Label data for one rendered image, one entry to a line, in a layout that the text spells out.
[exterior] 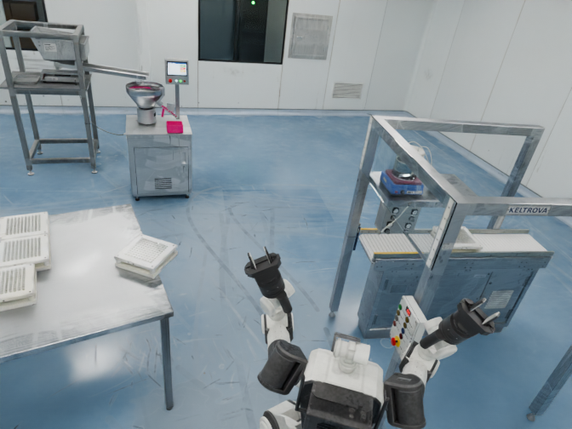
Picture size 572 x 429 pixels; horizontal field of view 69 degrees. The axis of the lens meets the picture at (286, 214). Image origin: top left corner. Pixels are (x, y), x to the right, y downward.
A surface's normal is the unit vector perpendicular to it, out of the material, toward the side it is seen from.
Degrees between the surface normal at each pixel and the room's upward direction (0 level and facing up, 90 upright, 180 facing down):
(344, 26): 90
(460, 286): 90
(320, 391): 0
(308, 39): 90
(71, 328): 0
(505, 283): 90
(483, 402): 0
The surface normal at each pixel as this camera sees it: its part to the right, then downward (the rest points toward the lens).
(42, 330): 0.11, -0.84
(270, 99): 0.29, 0.53
